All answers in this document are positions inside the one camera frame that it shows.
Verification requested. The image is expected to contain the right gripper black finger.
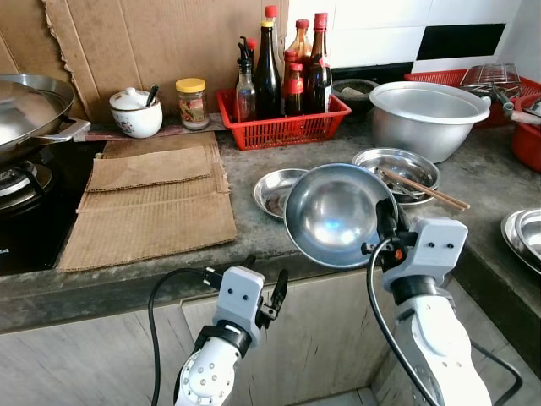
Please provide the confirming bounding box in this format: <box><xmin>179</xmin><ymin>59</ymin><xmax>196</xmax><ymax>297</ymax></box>
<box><xmin>375</xmin><ymin>198</ymin><xmax>400</xmax><ymax>242</ymax></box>

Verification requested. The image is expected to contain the deep steel bowl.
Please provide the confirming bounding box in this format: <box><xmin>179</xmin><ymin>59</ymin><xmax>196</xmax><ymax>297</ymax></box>
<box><xmin>283</xmin><ymin>162</ymin><xmax>400</xmax><ymax>270</ymax></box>

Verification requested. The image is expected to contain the wooden chopstick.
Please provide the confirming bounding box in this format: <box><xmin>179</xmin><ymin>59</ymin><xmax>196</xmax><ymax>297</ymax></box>
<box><xmin>377</xmin><ymin>167</ymin><xmax>470</xmax><ymax>208</ymax></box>
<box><xmin>379</xmin><ymin>170</ymin><xmax>468</xmax><ymax>211</ymax></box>

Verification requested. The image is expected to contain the light wood cabinet door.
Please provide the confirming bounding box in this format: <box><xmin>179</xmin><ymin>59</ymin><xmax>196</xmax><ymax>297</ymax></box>
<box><xmin>182</xmin><ymin>269</ymin><xmax>405</xmax><ymax>406</ymax></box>
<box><xmin>0</xmin><ymin>296</ymin><xmax>191</xmax><ymax>406</ymax></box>

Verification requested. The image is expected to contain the shallow steel dish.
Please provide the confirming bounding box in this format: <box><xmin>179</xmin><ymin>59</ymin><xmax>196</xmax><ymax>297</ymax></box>
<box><xmin>500</xmin><ymin>207</ymin><xmax>541</xmax><ymax>276</ymax></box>
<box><xmin>352</xmin><ymin>147</ymin><xmax>441</xmax><ymax>206</ymax></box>

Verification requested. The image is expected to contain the flat steel plate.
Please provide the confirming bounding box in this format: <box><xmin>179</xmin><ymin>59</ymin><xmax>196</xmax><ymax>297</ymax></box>
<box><xmin>253</xmin><ymin>167</ymin><xmax>309</xmax><ymax>222</ymax></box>

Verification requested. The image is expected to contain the large corrugated cardboard mat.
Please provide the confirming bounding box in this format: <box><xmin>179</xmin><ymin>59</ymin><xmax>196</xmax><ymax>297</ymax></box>
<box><xmin>55</xmin><ymin>135</ymin><xmax>240</xmax><ymax>273</ymax></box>

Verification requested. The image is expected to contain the large aluminium pot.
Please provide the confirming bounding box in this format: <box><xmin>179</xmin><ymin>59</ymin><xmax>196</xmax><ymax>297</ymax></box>
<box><xmin>369</xmin><ymin>80</ymin><xmax>493</xmax><ymax>164</ymax></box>

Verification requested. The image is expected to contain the small corrugated cardboard mat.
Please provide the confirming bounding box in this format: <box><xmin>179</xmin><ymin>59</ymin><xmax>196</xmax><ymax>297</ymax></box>
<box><xmin>85</xmin><ymin>145</ymin><xmax>218</xmax><ymax>194</ymax></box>

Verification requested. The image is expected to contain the small dark bowl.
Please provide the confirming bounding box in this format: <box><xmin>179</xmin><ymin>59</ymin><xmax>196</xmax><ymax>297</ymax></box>
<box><xmin>331</xmin><ymin>78</ymin><xmax>380</xmax><ymax>104</ymax></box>

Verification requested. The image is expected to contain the red plastic bottle basket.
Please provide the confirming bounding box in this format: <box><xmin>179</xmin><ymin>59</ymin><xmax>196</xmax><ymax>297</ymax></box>
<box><xmin>216</xmin><ymin>87</ymin><xmax>352</xmax><ymax>151</ymax></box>

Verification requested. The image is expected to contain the red plastic tray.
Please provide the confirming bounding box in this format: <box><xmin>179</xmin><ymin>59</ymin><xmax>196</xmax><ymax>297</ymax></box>
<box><xmin>403</xmin><ymin>68</ymin><xmax>541</xmax><ymax>102</ymax></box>

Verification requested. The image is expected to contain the small dark bottle red label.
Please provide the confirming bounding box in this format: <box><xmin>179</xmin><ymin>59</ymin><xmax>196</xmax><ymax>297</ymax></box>
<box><xmin>282</xmin><ymin>50</ymin><xmax>307</xmax><ymax>118</ymax></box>

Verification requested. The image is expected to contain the red plastic basin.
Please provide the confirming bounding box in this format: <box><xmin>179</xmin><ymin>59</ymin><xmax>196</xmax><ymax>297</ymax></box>
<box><xmin>511</xmin><ymin>118</ymin><xmax>541</xmax><ymax>173</ymax></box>

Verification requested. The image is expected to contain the tall dark bottle red cap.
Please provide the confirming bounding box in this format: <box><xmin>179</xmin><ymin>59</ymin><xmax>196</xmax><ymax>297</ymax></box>
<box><xmin>305</xmin><ymin>12</ymin><xmax>334</xmax><ymax>116</ymax></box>

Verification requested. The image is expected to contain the glass jar yellow lid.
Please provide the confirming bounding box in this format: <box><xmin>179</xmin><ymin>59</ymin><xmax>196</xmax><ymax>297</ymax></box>
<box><xmin>175</xmin><ymin>78</ymin><xmax>210</xmax><ymax>131</ymax></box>

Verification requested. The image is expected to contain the clear bottle black pump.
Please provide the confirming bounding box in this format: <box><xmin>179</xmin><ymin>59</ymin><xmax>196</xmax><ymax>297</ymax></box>
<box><xmin>235</xmin><ymin>36</ymin><xmax>258</xmax><ymax>124</ymax></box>

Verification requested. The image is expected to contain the white ceramic condiment jar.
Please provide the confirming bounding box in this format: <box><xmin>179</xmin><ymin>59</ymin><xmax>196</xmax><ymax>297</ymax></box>
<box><xmin>109</xmin><ymin>86</ymin><xmax>164</xmax><ymax>140</ymax></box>

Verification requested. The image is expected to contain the tall dark bottle yellow cap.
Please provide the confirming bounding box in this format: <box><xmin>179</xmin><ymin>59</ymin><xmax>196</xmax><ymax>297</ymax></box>
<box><xmin>255</xmin><ymin>17</ymin><xmax>283</xmax><ymax>120</ymax></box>

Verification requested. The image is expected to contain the amber bottle red cap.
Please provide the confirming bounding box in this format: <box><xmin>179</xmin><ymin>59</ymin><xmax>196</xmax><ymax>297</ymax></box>
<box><xmin>287</xmin><ymin>19</ymin><xmax>313</xmax><ymax>64</ymax></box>

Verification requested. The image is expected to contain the black gas stove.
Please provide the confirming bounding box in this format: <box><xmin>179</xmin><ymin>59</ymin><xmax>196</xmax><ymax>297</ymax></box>
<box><xmin>0</xmin><ymin>140</ymin><xmax>107</xmax><ymax>277</ymax></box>

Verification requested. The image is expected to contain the steel wok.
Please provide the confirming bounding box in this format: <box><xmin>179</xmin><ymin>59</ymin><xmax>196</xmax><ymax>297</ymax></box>
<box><xmin>0</xmin><ymin>74</ymin><xmax>91</xmax><ymax>163</ymax></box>

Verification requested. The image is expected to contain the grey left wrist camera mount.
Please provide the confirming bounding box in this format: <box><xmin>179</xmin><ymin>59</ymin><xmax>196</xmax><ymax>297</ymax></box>
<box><xmin>216</xmin><ymin>266</ymin><xmax>265</xmax><ymax>337</ymax></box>

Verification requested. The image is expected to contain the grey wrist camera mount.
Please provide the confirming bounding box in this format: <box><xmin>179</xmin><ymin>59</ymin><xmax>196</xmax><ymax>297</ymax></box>
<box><xmin>385</xmin><ymin>217</ymin><xmax>468</xmax><ymax>293</ymax></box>
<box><xmin>216</xmin><ymin>266</ymin><xmax>265</xmax><ymax>337</ymax></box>

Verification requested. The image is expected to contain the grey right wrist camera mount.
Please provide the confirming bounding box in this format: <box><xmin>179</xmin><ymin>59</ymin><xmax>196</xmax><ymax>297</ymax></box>
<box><xmin>385</xmin><ymin>217</ymin><xmax>468</xmax><ymax>293</ymax></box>

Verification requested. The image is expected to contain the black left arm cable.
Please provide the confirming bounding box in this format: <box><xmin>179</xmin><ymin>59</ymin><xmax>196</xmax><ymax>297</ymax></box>
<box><xmin>149</xmin><ymin>266</ymin><xmax>222</xmax><ymax>406</ymax></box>

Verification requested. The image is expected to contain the pale utensil handle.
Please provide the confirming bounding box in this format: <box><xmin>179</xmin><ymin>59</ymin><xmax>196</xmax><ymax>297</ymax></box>
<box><xmin>507</xmin><ymin>107</ymin><xmax>541</xmax><ymax>128</ymax></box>

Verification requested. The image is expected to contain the wire mesh rack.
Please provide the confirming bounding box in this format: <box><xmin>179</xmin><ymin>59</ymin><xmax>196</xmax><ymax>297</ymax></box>
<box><xmin>459</xmin><ymin>63</ymin><xmax>523</xmax><ymax>92</ymax></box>

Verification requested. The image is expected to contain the torn cardboard wall sheet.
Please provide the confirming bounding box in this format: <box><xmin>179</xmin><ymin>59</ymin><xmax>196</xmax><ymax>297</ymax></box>
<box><xmin>42</xmin><ymin>0</ymin><xmax>290</xmax><ymax>125</ymax></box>

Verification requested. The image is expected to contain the plain brown wall sheet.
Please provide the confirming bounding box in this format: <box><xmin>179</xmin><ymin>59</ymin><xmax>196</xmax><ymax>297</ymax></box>
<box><xmin>0</xmin><ymin>0</ymin><xmax>53</xmax><ymax>79</ymax></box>

